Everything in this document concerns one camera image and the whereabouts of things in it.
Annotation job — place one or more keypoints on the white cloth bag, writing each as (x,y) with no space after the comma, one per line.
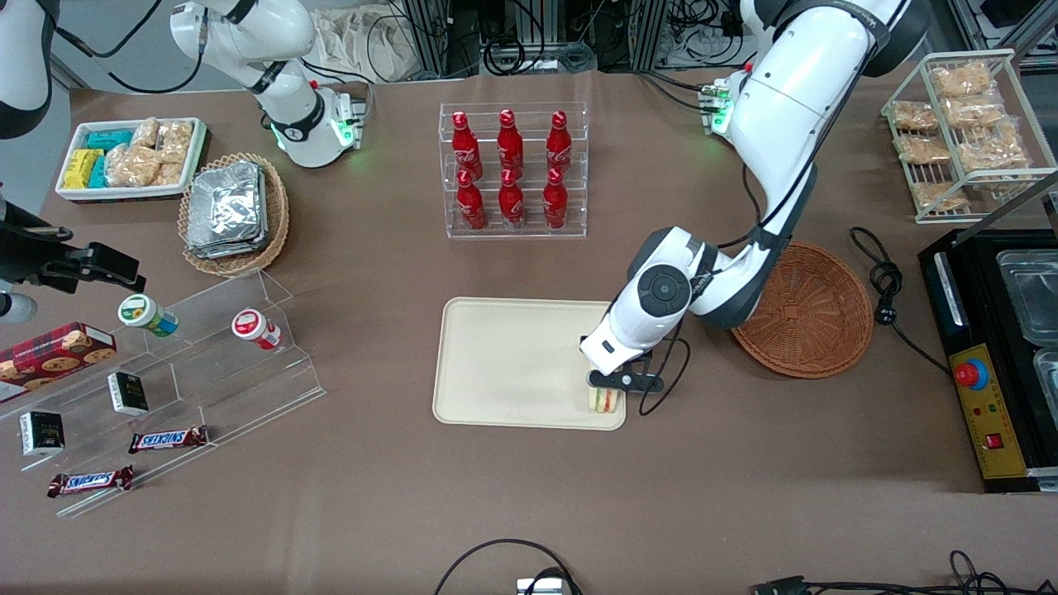
(364,41)

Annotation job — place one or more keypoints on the cream plastic tray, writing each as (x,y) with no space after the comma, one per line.
(512,364)

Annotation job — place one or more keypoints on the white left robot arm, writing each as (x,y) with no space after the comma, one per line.
(785,107)

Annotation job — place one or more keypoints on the dark green tea box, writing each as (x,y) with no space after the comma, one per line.
(41,433)
(128,393)

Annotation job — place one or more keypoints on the clear rice cracker bag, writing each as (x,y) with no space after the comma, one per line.
(145,132)
(132,165)
(176,140)
(171,173)

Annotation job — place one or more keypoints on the aluminium frame post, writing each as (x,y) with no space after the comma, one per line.
(649,33)
(434,33)

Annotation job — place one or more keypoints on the foil wrapped pack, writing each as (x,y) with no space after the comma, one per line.
(223,202)
(227,251)

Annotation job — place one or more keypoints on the grey metal bar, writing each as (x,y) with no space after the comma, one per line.
(1017,197)

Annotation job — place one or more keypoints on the red emergency stop button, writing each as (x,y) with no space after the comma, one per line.
(971,374)

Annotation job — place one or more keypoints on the yellow snack pack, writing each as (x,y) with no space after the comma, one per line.
(83,168)

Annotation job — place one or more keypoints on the red cola bottle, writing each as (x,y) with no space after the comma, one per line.
(559,140)
(465,140)
(511,205)
(471,205)
(510,140)
(555,205)

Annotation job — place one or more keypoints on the clear acrylic stepped shelf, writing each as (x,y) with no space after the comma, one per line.
(215,388)

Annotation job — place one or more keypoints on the red tartan cookie box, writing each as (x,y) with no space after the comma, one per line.
(50,355)

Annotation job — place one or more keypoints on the teal snack pack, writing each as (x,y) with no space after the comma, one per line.
(109,139)
(98,173)

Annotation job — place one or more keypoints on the white rectangular bin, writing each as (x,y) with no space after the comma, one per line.
(70,192)

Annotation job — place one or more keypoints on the bagged fried snack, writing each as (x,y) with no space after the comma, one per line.
(974,111)
(960,79)
(938,196)
(922,149)
(914,116)
(992,149)

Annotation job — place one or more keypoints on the triangle sandwich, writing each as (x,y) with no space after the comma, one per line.
(604,401)

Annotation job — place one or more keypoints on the green lid sunflower jar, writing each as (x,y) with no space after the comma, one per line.
(145,313)

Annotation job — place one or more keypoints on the brown wicker basket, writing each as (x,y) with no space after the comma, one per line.
(814,322)

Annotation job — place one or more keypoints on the steel food pan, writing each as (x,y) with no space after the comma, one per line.
(1048,380)
(1031,297)

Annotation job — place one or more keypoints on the red lid jar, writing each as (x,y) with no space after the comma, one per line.
(254,327)

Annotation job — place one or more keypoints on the black appliance with yellow panel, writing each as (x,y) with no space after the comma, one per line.
(988,413)

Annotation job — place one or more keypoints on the Snickers chocolate bar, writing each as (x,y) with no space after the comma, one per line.
(91,481)
(169,439)

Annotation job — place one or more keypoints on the light wicker basket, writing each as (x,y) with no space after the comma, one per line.
(277,207)

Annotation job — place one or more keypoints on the small grey device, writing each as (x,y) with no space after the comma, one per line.
(541,587)

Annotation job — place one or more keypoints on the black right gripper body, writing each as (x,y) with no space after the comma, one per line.
(25,258)

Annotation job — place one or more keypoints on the clear acrylic bottle rack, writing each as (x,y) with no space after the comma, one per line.
(529,227)

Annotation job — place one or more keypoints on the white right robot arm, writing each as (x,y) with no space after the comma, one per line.
(289,107)

